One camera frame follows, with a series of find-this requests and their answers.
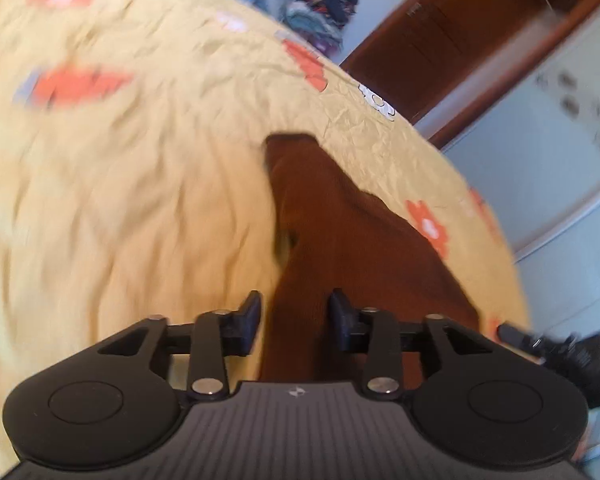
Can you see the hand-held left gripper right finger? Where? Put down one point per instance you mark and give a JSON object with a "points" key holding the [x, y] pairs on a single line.
{"points": [[339, 315]]}

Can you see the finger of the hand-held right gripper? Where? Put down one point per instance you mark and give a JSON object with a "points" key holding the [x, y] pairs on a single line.
{"points": [[514, 335]]}

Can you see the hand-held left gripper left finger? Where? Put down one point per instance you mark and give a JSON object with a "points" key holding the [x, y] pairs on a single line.
{"points": [[250, 317]]}

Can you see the brown knit garment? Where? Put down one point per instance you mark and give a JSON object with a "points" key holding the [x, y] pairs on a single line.
{"points": [[340, 230]]}

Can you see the white cabinet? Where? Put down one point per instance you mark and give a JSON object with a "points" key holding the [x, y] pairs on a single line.
{"points": [[545, 170]]}

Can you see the yellow carrot print bedsheet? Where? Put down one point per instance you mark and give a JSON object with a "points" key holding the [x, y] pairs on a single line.
{"points": [[130, 185]]}

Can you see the brown wooden door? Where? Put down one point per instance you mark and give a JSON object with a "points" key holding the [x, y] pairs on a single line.
{"points": [[455, 35]]}

